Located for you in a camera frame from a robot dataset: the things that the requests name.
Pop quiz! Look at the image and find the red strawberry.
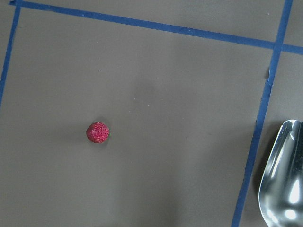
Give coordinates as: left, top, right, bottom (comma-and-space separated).
86, 122, 110, 144

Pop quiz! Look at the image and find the silver metal scoop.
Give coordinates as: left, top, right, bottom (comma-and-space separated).
258, 120, 303, 227

